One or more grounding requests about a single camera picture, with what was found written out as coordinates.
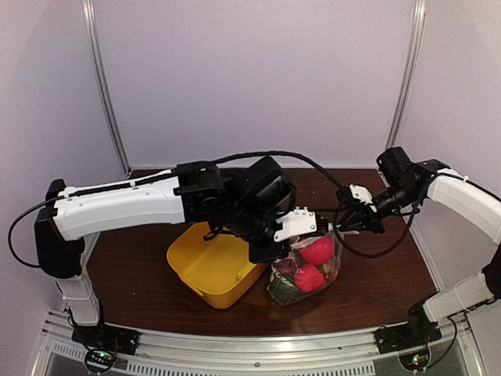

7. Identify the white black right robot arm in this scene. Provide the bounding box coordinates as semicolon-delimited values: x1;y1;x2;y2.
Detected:
334;146;500;351

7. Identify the yellow plastic basket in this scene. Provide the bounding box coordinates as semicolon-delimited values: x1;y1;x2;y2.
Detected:
166;222;269;309

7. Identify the aluminium corner post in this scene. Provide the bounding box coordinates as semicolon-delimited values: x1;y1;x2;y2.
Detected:
81;0;132;175
385;0;427;149

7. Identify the front aluminium rail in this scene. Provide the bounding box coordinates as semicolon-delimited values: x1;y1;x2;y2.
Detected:
29;309;486;376

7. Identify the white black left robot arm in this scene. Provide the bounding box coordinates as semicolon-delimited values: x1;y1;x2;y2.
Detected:
34;156;297;348

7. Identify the right aluminium corner post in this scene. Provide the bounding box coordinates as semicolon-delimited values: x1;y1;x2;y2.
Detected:
385;0;427;149

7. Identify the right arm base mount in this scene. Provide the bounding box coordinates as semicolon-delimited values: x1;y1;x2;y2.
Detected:
373;324;442;354

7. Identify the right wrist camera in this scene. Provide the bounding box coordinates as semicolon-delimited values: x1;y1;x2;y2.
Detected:
336;184;373;206

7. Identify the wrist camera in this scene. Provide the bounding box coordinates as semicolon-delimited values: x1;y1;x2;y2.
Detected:
336;184;373;206
273;207;329;243

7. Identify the left aluminium corner post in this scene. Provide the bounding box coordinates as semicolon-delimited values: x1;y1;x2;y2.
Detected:
81;0;132;175

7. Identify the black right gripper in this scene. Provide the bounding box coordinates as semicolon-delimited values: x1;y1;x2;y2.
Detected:
337;182;420;234

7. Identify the pink red toy fruit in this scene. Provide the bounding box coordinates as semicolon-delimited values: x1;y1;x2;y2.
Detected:
294;264;325;293

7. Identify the green toy pepper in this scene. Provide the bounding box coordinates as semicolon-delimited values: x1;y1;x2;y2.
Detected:
267;274;307;306

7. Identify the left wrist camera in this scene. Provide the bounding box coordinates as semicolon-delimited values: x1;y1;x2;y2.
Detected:
273;207;329;243

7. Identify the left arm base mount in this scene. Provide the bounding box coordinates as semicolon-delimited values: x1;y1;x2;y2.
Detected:
70;320;139;356

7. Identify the clear polka dot zip bag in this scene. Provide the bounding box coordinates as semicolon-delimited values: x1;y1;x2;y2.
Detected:
267;223;342;306

